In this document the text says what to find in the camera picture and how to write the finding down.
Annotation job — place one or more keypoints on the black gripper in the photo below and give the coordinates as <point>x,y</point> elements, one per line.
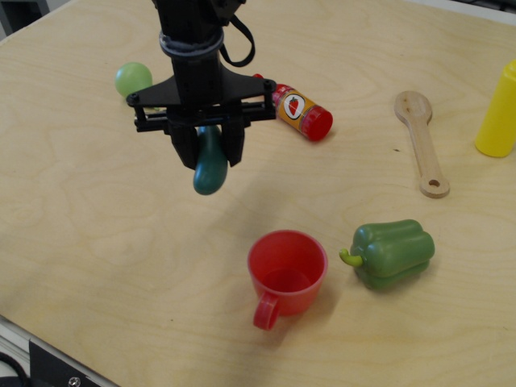
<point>202,92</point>

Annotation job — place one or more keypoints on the dark green toy cucumber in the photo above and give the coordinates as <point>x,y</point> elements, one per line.
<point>211,169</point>

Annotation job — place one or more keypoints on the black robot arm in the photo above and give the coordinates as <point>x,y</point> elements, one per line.
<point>201,23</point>

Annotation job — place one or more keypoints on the red plastic cup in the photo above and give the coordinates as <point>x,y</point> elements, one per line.
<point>287,269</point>

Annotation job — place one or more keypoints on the light green toy pear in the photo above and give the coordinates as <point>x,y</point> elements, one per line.
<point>131,78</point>

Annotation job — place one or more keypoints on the red toy ketchup bottle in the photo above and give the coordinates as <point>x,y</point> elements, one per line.
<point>304,115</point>

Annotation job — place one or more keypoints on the wooden spoon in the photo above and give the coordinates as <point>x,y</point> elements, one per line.
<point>414,110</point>

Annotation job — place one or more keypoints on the green toy bell pepper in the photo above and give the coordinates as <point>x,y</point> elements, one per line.
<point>382,254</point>

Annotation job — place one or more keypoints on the yellow plastic bottle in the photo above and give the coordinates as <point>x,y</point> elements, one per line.
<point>496,137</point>

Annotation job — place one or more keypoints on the black corner bracket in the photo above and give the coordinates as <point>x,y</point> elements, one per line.
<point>51,367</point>

